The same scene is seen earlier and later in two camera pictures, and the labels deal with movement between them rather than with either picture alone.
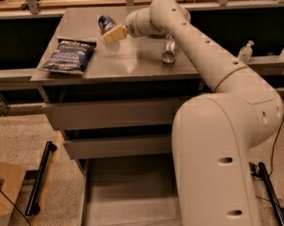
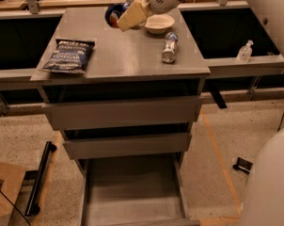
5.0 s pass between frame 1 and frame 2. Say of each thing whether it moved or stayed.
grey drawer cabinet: stayed
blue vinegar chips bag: stayed
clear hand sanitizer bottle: stayed
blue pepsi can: moved
